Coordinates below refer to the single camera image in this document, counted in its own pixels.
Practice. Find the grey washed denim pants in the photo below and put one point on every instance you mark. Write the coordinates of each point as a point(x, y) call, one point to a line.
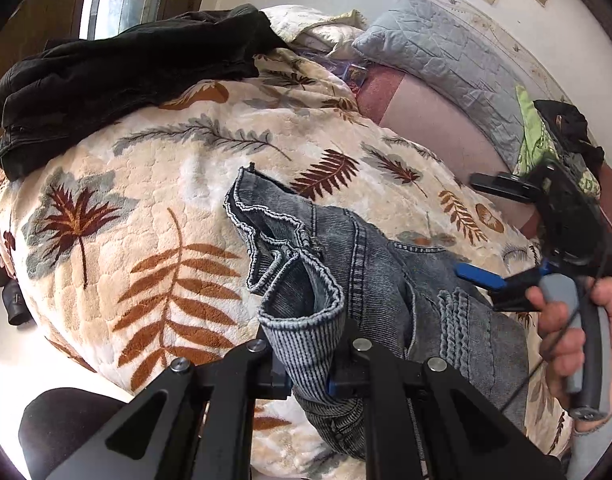
point(386, 280)

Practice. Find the leaf printed cream blanket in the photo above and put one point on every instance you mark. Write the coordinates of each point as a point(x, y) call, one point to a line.
point(135, 220)

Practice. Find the black shoe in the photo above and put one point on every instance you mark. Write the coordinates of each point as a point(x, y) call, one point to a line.
point(13, 305)

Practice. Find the green printed quilt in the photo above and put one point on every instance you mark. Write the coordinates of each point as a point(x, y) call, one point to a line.
point(531, 135)

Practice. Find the person's leg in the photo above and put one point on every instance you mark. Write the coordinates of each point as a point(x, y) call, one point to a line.
point(60, 430)

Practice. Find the cream quilted cloth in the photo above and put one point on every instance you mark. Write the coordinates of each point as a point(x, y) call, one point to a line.
point(331, 30)

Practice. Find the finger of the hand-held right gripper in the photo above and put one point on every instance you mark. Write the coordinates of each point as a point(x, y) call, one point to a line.
point(478, 276)
point(501, 185)

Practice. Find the brown wooden window frame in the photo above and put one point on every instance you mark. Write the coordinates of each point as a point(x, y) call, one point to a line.
point(45, 5)

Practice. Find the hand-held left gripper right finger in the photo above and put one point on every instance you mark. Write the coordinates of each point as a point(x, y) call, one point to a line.
point(356, 360)

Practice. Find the grey quilted pillow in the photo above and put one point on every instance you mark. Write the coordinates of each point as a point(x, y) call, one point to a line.
point(446, 65)

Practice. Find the pink bed sheet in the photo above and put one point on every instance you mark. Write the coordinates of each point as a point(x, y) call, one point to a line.
point(421, 110)

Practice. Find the black clothing pile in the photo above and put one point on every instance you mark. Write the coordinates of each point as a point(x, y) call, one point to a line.
point(566, 125)

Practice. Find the purple packet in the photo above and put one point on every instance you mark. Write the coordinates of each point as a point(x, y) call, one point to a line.
point(353, 72)

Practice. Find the person's right forearm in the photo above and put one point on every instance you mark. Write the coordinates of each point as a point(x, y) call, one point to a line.
point(588, 455)

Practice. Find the person's right hand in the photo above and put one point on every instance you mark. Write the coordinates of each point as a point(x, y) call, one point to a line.
point(558, 345)

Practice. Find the black jacket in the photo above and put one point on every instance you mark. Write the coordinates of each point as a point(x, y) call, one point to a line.
point(110, 75)

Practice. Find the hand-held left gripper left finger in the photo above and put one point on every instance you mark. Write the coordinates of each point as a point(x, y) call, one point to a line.
point(256, 360)

